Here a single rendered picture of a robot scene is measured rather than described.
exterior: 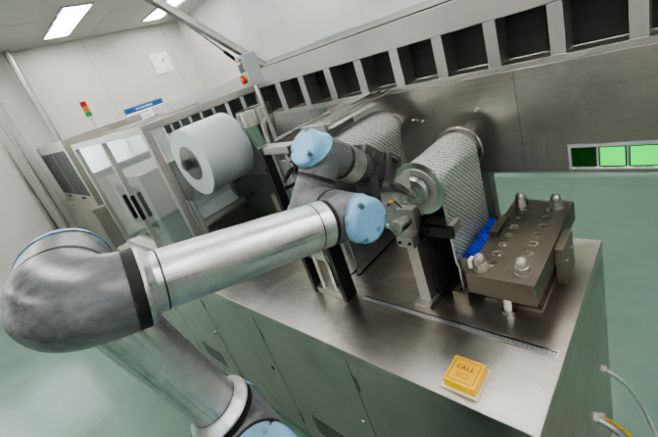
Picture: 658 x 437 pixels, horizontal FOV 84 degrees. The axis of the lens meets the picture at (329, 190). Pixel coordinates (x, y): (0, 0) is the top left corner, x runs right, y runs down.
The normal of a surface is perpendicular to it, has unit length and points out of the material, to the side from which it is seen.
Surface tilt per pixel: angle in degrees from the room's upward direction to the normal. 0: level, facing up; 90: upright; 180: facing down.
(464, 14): 90
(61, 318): 75
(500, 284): 90
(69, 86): 90
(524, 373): 0
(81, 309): 69
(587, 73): 90
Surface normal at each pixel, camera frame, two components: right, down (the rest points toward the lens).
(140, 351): 0.54, 0.14
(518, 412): -0.31, -0.89
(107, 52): 0.71, 0.03
